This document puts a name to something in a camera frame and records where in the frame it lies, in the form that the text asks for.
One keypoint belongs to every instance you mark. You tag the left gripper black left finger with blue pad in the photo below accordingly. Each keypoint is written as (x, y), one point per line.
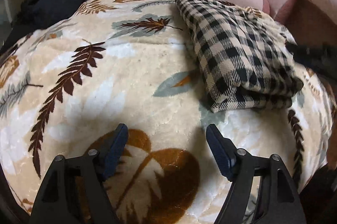
(72, 190)

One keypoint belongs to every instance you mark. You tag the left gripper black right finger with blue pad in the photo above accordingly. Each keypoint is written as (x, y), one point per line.
(261, 191)

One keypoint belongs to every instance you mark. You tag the black cream checked jacket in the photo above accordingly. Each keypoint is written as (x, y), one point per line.
(241, 53)

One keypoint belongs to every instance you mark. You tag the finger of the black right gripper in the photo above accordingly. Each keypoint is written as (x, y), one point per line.
(322, 60)

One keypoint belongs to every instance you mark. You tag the cream leaf-print fleece blanket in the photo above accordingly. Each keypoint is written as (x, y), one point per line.
(65, 89)

